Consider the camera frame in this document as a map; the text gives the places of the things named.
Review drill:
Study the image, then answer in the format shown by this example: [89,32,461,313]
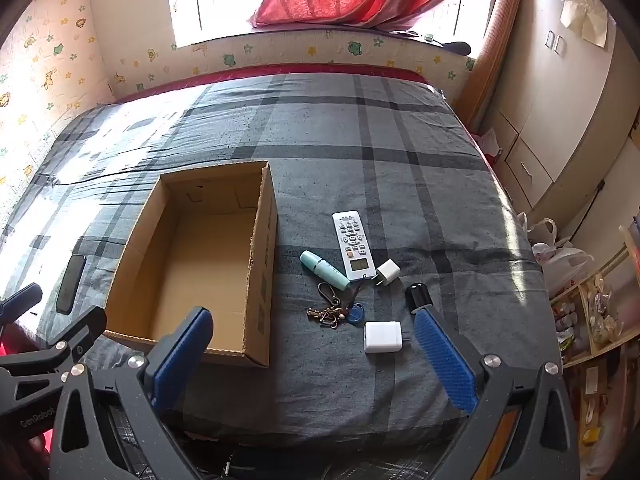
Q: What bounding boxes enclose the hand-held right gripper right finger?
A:
[412,306,581,480]

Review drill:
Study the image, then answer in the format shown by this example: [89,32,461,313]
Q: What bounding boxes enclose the rolled brown mat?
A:
[457,0,526,126]

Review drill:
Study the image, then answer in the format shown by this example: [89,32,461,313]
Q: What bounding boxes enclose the grey plaid bed sheet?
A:
[0,72,563,466]

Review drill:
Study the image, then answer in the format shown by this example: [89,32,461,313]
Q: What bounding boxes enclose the wooden shelf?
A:
[550,220,640,461]

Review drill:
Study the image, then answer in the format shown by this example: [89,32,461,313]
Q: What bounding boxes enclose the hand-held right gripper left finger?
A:
[50,306,216,480]

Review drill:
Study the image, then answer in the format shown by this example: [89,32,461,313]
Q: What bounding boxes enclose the black round bottle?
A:
[404,282,433,315]

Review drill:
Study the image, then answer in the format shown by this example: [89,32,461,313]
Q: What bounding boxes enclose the keychain with blue fob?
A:
[306,280,368,331]

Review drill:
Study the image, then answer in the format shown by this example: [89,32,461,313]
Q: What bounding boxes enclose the white plastic bag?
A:
[532,242,596,296]
[517,212,558,246]

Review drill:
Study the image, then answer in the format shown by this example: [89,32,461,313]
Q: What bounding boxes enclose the black smartphone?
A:
[55,255,87,316]

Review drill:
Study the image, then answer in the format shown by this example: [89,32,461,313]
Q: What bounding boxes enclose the brown cardboard box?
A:
[102,160,278,368]

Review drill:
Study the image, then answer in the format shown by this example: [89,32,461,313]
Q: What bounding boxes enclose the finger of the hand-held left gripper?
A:
[0,282,43,328]
[0,305,108,396]

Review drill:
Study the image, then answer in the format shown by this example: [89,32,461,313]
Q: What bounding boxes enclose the papers on wardrobe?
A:
[560,0,613,48]

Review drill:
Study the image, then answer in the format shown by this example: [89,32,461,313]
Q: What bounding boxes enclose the window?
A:
[170,0,496,46]

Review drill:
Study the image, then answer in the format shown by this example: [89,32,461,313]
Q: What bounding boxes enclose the beige wardrobe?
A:
[482,0,640,211]

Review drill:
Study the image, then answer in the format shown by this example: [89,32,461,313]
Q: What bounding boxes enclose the large white charger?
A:
[363,321,413,356]

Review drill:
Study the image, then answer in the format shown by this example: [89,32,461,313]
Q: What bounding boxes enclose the small white charger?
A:
[372,259,399,288]

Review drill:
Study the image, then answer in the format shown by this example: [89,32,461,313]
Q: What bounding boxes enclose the mint green tube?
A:
[299,250,351,292]

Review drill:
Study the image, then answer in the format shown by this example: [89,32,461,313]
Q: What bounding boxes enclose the white remote control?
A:
[332,210,377,282]

